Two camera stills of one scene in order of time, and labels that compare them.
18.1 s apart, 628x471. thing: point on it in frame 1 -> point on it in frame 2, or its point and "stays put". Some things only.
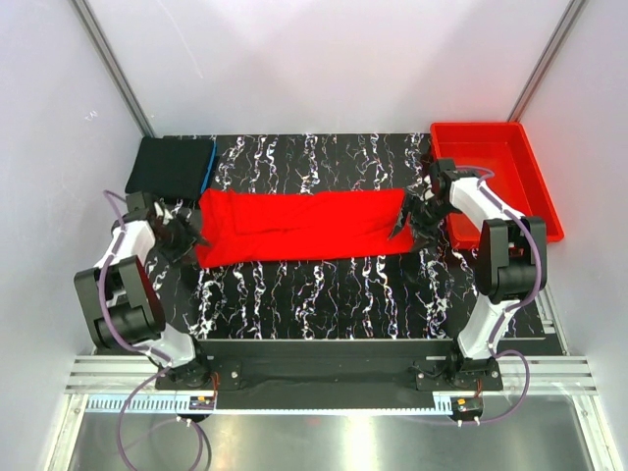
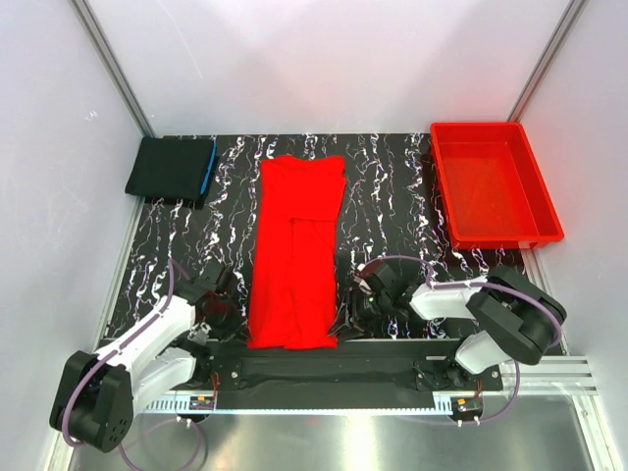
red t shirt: x=256 y=226 -> x=293 y=296
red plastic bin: x=518 y=177 stays put
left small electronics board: x=201 y=402 stays put
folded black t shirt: x=169 y=168 stays put
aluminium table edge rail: x=117 y=375 stays put
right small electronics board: x=466 y=405 stays put
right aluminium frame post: x=546 y=60 stays put
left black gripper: x=189 y=237 -> x=236 y=324
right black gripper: x=426 y=234 -> x=354 y=316
